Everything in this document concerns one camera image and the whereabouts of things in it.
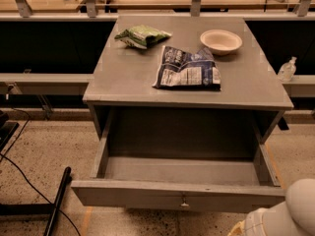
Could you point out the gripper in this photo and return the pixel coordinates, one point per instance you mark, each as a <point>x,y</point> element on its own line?
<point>253,222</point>

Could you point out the grey top drawer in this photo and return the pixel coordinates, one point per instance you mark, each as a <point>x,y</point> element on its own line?
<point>181,159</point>

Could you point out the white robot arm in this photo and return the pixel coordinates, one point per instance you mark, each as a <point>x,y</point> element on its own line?
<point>295,216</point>

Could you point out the clear sanitizer bottle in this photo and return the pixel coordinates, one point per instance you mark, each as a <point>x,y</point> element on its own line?
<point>287,70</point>

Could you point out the blue snack bag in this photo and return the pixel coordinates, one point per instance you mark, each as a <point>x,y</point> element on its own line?
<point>179,69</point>

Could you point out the black pole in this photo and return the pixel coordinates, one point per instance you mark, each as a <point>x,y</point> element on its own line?
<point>66,178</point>

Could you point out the white paper bowl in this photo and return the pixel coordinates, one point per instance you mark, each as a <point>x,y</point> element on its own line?
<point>221,42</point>

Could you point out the green chip bag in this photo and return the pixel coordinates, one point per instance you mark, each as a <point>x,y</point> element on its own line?
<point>142,36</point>

